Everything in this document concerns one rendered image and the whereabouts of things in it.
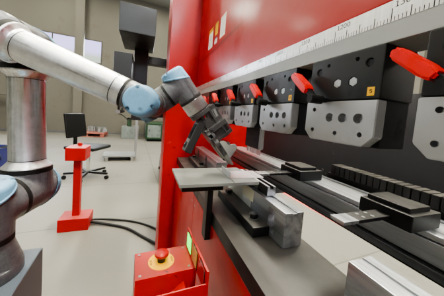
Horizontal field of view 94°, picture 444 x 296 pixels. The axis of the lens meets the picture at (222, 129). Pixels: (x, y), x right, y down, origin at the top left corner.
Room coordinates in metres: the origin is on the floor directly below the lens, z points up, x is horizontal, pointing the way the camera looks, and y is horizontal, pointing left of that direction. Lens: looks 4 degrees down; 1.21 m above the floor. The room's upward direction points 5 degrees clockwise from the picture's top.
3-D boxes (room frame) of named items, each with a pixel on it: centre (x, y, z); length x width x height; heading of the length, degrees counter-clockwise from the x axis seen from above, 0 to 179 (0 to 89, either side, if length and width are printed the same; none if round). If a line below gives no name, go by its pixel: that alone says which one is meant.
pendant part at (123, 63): (1.69, 0.82, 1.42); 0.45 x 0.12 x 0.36; 21
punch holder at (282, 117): (0.59, -0.18, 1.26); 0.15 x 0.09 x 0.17; 20
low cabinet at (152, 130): (8.83, 2.35, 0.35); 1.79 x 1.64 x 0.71; 114
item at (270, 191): (0.72, -0.14, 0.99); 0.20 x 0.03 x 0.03; 20
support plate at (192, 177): (0.71, 0.02, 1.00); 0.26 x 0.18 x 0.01; 110
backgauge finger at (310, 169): (0.81, -0.27, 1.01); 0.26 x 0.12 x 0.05; 110
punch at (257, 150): (0.76, -0.12, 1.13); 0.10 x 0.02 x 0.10; 20
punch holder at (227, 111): (0.97, -0.04, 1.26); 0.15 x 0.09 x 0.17; 20
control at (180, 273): (0.52, 0.11, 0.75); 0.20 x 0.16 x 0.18; 23
